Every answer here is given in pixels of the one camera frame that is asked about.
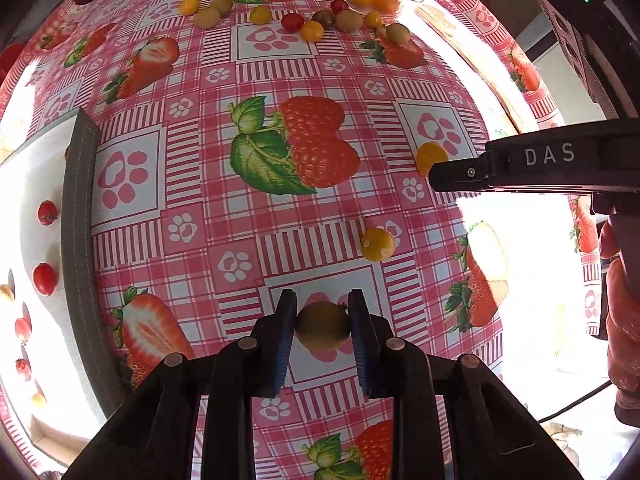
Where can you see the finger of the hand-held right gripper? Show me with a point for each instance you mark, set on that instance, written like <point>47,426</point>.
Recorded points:
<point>500,170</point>

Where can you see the white square tray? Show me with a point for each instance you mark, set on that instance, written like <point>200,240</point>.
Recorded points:
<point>77,210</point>

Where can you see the person's right hand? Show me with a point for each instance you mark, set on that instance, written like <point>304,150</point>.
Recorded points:
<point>622,320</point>

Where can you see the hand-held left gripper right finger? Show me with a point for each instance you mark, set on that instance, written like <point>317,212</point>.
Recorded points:
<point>361,345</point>

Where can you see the pink strawberry print tablecloth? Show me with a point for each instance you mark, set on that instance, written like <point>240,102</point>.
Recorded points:
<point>210,260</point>

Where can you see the brown cherry tomato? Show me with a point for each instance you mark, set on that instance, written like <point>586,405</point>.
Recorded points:
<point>326,17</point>

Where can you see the yellow cherry tomato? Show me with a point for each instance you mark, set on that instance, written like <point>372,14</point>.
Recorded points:
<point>260,15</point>
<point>312,31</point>
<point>373,19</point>
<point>6,293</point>
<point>427,155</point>
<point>190,6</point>
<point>377,244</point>
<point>39,400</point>

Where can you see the green cherry tomato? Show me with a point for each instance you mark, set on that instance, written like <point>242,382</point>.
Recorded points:
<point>322,327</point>
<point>348,20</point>
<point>221,4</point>
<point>398,33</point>
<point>206,18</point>

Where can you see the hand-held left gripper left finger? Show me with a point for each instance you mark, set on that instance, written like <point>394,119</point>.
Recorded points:
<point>285,340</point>

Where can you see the red cherry tomato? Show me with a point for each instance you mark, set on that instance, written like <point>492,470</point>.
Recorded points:
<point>45,279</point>
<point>292,22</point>
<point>22,329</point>
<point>47,212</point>
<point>23,368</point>
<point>339,5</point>

